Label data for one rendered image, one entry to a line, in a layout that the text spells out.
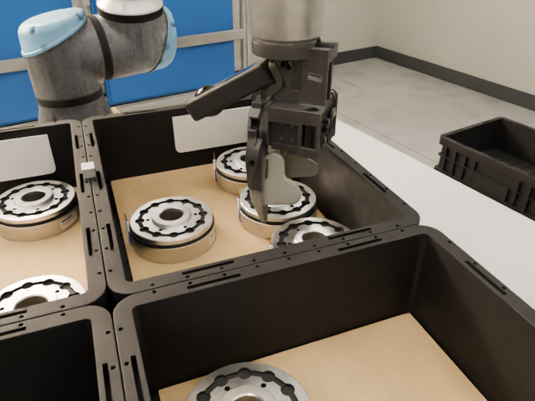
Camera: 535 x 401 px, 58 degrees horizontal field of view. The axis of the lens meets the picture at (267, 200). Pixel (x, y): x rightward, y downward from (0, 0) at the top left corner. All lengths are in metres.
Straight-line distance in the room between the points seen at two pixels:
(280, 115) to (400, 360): 0.27
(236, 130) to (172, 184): 0.14
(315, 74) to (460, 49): 3.57
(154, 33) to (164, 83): 1.71
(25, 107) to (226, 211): 1.93
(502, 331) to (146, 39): 0.74
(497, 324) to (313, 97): 0.27
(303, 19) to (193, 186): 0.34
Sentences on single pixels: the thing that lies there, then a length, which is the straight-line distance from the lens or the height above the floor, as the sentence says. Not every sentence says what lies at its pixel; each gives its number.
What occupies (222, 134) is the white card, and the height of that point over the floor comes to 0.88.
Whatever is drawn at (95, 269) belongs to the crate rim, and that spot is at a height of 0.93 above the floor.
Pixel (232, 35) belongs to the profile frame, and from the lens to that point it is 2.73.
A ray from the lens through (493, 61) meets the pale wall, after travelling 3.89.
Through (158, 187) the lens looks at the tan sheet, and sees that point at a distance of 0.74.
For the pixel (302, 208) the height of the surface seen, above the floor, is 0.86.
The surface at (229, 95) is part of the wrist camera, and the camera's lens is 0.54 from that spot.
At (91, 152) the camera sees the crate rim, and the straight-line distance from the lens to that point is 0.64.
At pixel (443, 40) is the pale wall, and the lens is 4.14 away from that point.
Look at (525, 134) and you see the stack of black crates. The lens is 1.74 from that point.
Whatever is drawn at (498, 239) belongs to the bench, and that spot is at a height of 0.70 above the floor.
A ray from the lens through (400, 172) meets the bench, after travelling 1.08.
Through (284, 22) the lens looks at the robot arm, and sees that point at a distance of 0.48.
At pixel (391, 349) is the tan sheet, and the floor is 0.83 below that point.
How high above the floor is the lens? 1.19
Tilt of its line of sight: 32 degrees down
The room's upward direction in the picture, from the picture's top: straight up
